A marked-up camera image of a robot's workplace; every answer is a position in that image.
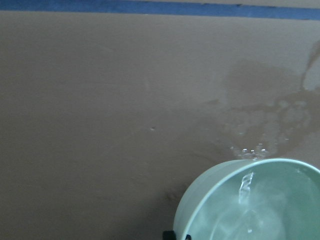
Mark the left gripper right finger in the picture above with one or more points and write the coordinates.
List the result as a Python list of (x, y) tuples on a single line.
[(188, 237)]

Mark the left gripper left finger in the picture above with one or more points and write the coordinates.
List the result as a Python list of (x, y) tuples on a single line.
[(168, 235)]

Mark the light green bowl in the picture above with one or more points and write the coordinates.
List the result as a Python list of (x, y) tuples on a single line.
[(271, 199)]

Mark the brown paper table cover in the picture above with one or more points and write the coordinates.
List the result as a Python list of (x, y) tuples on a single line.
[(110, 108)]

